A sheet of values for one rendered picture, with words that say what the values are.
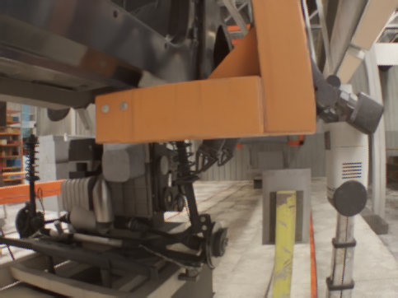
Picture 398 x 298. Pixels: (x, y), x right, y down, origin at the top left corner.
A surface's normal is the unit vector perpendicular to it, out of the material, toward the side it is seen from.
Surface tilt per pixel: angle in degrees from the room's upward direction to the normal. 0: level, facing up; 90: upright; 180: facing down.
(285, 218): 90
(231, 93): 90
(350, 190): 90
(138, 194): 90
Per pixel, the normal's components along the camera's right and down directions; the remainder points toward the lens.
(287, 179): -0.33, 0.02
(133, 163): 0.76, -0.03
